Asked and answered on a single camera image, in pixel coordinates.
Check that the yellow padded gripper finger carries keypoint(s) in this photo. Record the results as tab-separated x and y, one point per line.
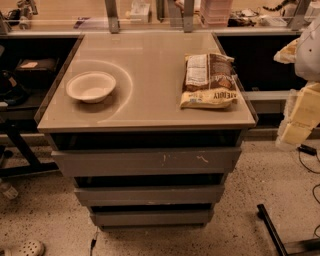
301	115

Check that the grey drawer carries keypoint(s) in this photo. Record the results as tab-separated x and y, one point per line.
149	189
130	162
150	215

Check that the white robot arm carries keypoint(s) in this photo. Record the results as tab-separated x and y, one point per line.
304	53

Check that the grey top drawer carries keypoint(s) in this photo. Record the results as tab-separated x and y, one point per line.
130	162

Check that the grey drawer cabinet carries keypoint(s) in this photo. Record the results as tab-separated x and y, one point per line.
143	111

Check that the grey bottom drawer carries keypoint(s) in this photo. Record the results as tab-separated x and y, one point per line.
150	215

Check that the brown yellow snack bag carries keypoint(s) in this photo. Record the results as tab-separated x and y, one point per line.
208	82

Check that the pink plastic bin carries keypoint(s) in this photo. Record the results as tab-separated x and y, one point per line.
215	13

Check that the white paper bowl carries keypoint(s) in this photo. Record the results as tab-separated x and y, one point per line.
91	86

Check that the black box with label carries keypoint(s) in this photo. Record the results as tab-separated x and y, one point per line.
36	73

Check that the plastic bottle on floor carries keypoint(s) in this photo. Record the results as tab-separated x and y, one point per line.
8	190

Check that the white perforated clog shoe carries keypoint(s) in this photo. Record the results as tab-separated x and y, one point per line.
28	248

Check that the black table leg frame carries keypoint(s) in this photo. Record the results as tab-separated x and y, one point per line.
34	165

